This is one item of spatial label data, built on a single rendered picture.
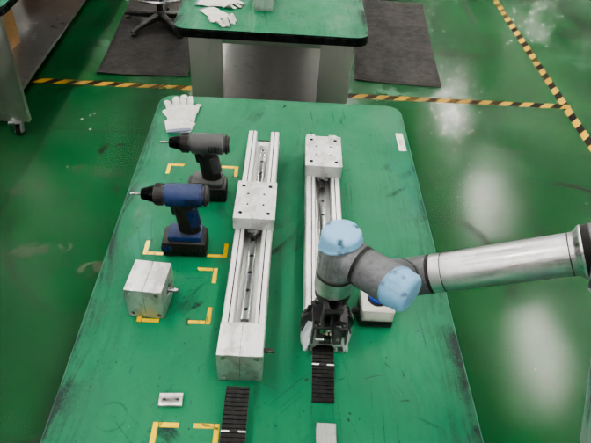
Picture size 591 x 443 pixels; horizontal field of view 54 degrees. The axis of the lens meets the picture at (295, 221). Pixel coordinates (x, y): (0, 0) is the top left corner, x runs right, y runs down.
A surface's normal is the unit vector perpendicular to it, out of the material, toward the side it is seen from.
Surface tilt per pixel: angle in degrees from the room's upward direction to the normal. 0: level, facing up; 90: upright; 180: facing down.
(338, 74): 90
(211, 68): 90
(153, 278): 0
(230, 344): 0
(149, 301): 90
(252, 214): 0
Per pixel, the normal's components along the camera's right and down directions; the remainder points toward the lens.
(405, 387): 0.05, -0.74
